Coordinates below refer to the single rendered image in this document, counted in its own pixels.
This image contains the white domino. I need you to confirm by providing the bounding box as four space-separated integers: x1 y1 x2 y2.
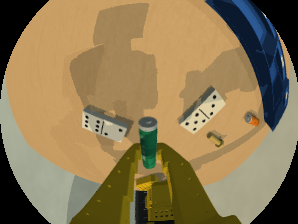
178 87 226 134
82 108 128 142

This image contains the blue bin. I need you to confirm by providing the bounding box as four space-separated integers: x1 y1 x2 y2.
205 0 289 131

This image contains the orange battery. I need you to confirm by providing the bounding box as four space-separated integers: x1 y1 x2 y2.
245 113 260 126

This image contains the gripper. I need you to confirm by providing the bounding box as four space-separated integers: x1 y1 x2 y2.
69 142 242 224

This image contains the green battery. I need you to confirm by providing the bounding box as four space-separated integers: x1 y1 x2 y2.
138 117 158 169

